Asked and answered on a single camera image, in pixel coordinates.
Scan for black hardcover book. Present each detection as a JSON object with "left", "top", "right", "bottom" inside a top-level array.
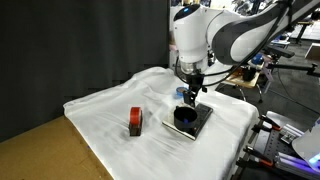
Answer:
[{"left": 161, "top": 101, "right": 214, "bottom": 142}]

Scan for blue bowl with grains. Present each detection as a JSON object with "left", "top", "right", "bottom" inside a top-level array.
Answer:
[{"left": 175, "top": 86, "right": 188, "bottom": 99}]

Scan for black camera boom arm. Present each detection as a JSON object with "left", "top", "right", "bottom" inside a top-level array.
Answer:
[{"left": 263, "top": 44, "right": 320, "bottom": 77}]

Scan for black mug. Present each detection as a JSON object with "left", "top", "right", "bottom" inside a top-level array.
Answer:
[{"left": 173, "top": 105, "right": 199, "bottom": 132}]

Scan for brown wooden table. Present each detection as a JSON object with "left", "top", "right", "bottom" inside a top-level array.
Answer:
[{"left": 0, "top": 115, "right": 114, "bottom": 180}]

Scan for aluminium extrusion rail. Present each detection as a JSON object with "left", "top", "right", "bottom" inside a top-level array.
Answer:
[{"left": 274, "top": 150, "right": 320, "bottom": 178}]

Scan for white tablecloth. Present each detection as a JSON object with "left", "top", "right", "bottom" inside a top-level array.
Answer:
[{"left": 63, "top": 66, "right": 260, "bottom": 180}]

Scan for black clamp with orange grip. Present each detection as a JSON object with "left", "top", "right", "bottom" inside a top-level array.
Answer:
[
  {"left": 235, "top": 145, "right": 275, "bottom": 170},
  {"left": 257, "top": 114, "right": 283, "bottom": 133}
]

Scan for black cup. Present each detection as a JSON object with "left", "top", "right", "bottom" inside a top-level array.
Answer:
[{"left": 242, "top": 65, "right": 257, "bottom": 82}]

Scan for blue round object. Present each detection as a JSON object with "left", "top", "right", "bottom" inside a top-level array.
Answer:
[{"left": 250, "top": 53, "right": 265, "bottom": 66}]

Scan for grey metal base plate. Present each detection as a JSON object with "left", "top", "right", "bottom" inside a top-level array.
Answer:
[{"left": 266, "top": 110, "right": 295, "bottom": 130}]

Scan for cluttered wooden workbench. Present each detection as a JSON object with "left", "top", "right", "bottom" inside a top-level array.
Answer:
[{"left": 219, "top": 63, "right": 264, "bottom": 90}]

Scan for black perforated mounting board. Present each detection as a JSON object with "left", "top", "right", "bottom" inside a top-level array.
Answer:
[{"left": 233, "top": 111, "right": 320, "bottom": 180}]

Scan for black curtain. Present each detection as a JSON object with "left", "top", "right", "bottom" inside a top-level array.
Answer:
[{"left": 0, "top": 0, "right": 172, "bottom": 143}]

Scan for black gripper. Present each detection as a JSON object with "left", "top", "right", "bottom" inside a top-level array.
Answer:
[{"left": 182, "top": 74, "right": 208, "bottom": 109}]

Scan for small aluminium bracket block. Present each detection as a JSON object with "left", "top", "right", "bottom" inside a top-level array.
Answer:
[{"left": 279, "top": 123, "right": 305, "bottom": 145}]

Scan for red tape dispenser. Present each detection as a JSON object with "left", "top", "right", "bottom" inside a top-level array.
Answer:
[{"left": 128, "top": 106, "right": 144, "bottom": 137}]

